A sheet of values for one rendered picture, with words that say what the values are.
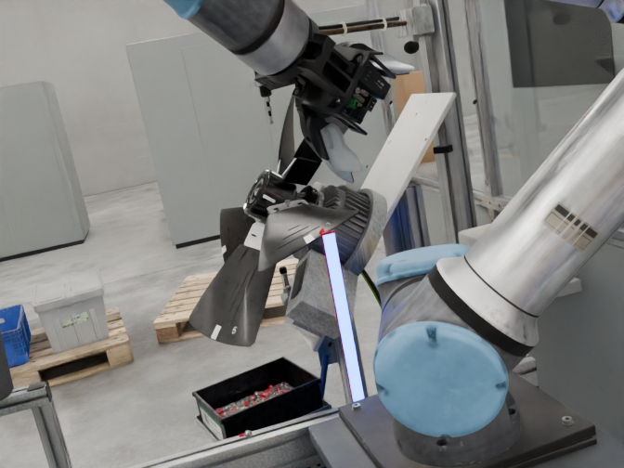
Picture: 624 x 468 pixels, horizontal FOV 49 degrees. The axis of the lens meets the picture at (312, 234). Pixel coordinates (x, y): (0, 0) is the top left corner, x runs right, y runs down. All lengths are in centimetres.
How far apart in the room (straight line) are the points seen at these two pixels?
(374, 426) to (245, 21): 53
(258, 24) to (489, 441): 50
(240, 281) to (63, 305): 278
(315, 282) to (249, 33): 94
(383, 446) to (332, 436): 9
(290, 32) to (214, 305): 103
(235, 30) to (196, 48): 634
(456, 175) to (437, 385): 150
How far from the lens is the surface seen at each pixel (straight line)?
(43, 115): 856
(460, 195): 209
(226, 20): 62
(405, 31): 196
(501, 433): 82
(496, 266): 61
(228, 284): 159
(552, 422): 87
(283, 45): 65
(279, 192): 157
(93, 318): 432
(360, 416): 94
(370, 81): 72
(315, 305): 147
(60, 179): 858
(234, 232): 183
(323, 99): 72
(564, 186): 60
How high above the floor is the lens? 146
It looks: 13 degrees down
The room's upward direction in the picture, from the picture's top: 11 degrees counter-clockwise
